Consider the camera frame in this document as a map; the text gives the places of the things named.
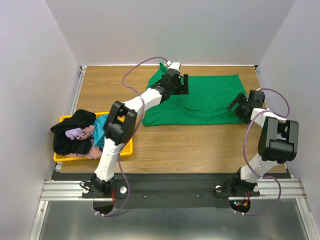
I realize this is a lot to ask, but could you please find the teal t shirt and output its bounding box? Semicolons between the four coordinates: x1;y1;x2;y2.
91;114;108;149

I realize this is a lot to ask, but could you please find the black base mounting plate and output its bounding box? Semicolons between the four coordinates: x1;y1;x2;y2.
80;173;260;211

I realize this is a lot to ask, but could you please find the left side aluminium rail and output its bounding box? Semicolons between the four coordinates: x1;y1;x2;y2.
70;65;87;115

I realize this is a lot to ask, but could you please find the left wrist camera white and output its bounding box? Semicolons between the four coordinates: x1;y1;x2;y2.
166;60;181;73

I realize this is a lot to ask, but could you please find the black t shirt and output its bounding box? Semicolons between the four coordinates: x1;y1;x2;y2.
50;109;96;156

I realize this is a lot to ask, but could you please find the purple cable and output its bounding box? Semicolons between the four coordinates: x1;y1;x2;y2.
233;87;291;217
94;56;171;218

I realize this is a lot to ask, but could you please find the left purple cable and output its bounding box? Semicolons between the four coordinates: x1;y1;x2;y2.
94;56;171;218

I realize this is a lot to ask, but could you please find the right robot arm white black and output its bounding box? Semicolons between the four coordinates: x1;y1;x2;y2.
227;88;300;196

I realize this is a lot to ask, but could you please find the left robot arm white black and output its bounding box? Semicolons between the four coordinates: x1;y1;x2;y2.
90;68;189;197

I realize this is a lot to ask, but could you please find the yellow plastic tray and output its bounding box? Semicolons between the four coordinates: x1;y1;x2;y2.
53;111;133;162

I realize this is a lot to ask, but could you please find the pink t shirt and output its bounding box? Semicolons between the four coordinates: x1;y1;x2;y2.
76;125;102;159

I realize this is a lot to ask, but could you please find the lilac t shirt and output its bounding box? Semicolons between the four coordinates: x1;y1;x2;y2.
65;127;85;140

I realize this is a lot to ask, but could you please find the green t shirt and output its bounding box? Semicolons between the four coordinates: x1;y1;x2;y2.
142;74;246;127

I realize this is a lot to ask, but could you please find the aluminium frame rail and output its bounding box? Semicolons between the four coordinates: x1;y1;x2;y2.
40;173;307;201

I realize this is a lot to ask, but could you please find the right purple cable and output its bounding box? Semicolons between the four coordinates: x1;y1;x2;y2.
233;87;291;217

